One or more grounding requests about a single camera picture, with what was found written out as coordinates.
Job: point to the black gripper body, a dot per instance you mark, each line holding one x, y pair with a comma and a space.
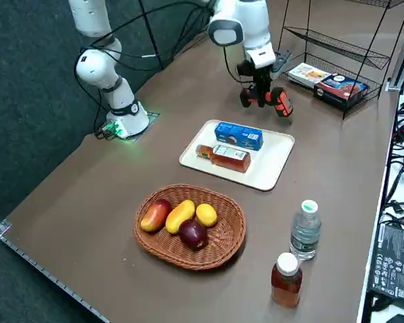
247, 69

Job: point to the dark blue cookie box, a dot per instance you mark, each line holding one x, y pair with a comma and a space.
340, 89

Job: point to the large amber tea bottle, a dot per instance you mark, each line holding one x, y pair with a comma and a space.
230, 159

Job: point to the yellow lemon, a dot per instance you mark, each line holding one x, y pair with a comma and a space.
207, 215

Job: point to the clear water bottle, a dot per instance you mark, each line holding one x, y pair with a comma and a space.
304, 232

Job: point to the black stand pole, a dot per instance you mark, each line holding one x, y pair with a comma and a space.
153, 37

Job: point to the aluminium table edge rail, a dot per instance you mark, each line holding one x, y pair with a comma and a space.
37, 266

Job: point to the blue Oreo cookie box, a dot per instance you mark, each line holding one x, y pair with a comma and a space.
239, 133

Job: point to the white cracker box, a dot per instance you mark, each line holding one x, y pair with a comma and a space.
306, 74

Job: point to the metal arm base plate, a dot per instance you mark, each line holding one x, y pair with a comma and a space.
152, 116

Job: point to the dark red apple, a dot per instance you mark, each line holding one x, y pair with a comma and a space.
193, 235

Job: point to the red yellow mango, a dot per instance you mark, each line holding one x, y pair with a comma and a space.
155, 215

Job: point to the orange black barcode scanner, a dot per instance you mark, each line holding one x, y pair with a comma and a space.
283, 104

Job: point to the brown wicker basket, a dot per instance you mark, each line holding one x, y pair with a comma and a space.
222, 249

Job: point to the small white-capped tea bottle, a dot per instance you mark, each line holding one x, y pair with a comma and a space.
286, 282

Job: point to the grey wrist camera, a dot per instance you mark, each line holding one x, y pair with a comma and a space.
282, 60

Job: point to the aluminium frame post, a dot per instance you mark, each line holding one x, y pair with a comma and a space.
402, 60

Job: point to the cream plastic tray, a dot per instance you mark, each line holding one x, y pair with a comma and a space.
272, 161

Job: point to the black power adapter brick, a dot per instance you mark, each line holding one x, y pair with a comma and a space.
395, 259

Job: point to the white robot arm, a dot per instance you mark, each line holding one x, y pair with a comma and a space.
91, 67

